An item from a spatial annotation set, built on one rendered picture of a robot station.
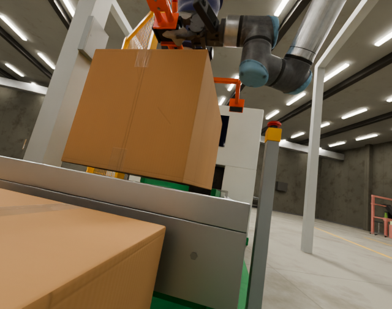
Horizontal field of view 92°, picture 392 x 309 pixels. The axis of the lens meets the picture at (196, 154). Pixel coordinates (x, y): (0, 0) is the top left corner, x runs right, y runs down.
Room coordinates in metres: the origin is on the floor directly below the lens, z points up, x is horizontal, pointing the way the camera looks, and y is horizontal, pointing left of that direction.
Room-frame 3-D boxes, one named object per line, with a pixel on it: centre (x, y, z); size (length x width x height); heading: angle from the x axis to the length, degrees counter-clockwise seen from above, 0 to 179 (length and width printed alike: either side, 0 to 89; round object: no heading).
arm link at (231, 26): (0.55, -0.04, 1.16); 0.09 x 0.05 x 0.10; 170
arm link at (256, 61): (0.54, -0.14, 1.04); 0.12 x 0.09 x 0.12; 106
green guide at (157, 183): (2.03, 0.20, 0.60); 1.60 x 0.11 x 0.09; 170
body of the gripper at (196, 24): (0.57, 0.04, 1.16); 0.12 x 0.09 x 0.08; 80
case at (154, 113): (0.83, 0.14, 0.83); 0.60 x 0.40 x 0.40; 166
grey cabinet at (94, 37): (1.38, 0.98, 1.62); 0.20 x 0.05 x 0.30; 170
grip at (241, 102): (1.08, -0.19, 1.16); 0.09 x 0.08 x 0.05; 78
